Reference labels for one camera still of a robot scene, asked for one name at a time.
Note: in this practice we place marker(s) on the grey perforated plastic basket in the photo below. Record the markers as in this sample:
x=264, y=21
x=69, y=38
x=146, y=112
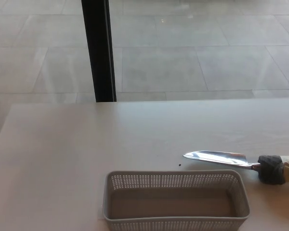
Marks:
x=173, y=225

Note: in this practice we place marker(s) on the black vertical window post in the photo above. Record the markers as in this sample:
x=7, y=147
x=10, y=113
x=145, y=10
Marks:
x=98, y=48

